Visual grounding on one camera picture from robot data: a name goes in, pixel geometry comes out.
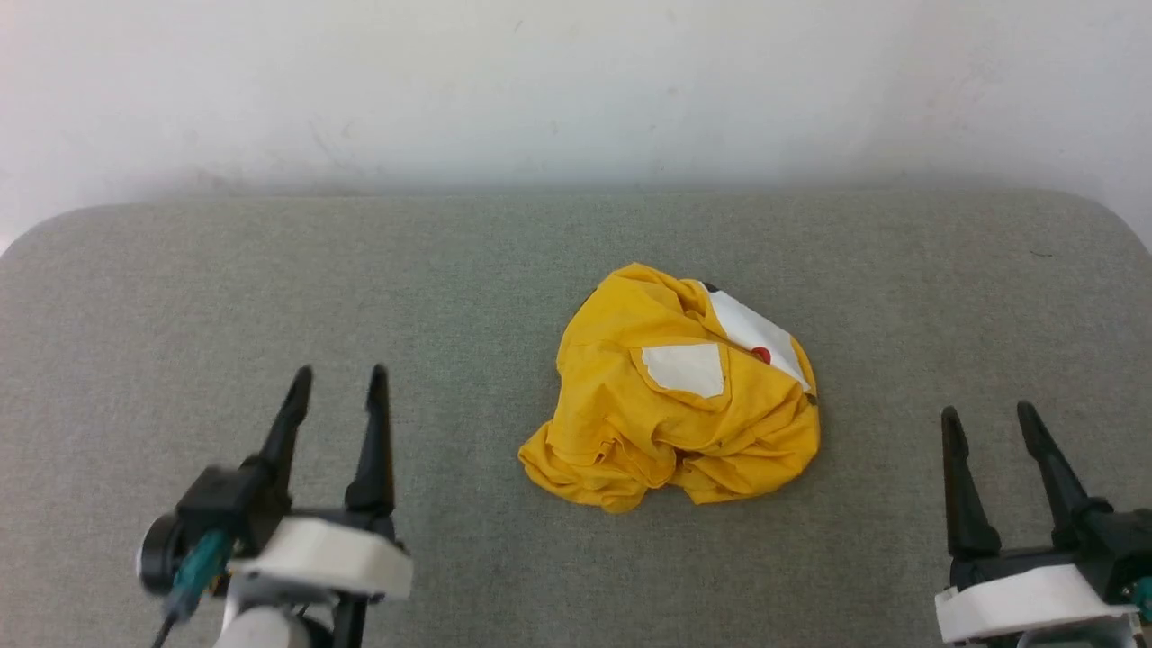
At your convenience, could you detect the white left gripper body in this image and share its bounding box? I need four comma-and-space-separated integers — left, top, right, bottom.
228, 508, 416, 603

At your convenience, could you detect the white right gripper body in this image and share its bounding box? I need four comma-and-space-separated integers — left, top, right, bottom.
934, 545, 1140, 644

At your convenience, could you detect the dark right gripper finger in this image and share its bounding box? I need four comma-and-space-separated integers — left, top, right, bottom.
1017, 401, 1092, 546
940, 407, 1003, 560

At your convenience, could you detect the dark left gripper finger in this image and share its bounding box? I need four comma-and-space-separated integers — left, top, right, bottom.
259, 364, 314, 498
344, 364, 398, 519

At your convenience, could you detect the yellow garment with white print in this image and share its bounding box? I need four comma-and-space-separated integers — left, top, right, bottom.
517, 263, 822, 514

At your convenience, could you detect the grey fabric sofa cushion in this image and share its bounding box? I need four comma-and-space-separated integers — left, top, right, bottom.
0, 189, 1152, 648

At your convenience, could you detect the teal-plug left gripper cable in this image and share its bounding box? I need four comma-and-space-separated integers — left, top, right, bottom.
151, 529, 237, 648

